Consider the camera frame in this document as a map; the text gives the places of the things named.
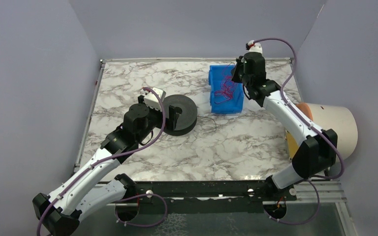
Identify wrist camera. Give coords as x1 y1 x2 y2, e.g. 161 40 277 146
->
143 88 166 111
246 40 263 54

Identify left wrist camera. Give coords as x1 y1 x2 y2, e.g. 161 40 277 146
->
143 88 166 111

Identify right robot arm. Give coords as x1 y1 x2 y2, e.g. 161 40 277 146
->
231 52 338 195

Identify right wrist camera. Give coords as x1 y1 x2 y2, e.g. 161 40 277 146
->
246 40 263 54

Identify black round spool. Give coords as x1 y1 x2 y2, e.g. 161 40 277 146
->
164 94 197 136

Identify thin black wire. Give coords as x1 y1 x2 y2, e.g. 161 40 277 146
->
197 116 218 134

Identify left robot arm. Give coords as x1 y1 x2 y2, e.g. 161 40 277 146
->
32 93 183 236

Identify blue plastic bin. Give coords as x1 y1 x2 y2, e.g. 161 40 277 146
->
208 63 244 115

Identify red wires in bin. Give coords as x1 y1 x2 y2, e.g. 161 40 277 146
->
214 63 240 105

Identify white cylinder with orange lid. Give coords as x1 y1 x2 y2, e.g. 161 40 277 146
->
296 102 358 160

